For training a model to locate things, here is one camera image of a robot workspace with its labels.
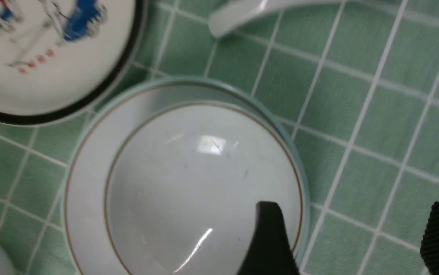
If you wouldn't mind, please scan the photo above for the plain white ceramic spoon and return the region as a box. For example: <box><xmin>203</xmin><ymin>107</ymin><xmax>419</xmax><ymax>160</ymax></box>
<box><xmin>208</xmin><ymin>0</ymin><xmax>402</xmax><ymax>39</ymax></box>

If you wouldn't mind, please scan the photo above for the illustrated black-rimmed plate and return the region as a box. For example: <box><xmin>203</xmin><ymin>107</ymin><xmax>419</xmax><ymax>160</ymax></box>
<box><xmin>0</xmin><ymin>0</ymin><xmax>148</xmax><ymax>126</ymax></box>

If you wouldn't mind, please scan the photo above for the green checkered tablecloth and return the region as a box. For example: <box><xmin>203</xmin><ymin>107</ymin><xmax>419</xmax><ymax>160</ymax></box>
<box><xmin>0</xmin><ymin>0</ymin><xmax>439</xmax><ymax>275</ymax></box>

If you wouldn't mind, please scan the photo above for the pale blue bowl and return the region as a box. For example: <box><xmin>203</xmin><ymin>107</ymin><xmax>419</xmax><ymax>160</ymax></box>
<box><xmin>105</xmin><ymin>103</ymin><xmax>303</xmax><ymax>275</ymax></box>

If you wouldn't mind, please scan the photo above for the pale blue plate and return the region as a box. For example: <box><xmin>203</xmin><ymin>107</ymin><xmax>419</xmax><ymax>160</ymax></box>
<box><xmin>63</xmin><ymin>77</ymin><xmax>310</xmax><ymax>275</ymax></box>

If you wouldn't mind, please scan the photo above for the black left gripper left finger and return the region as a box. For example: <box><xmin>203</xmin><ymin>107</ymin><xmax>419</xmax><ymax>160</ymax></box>
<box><xmin>237</xmin><ymin>201</ymin><xmax>300</xmax><ymax>275</ymax></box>

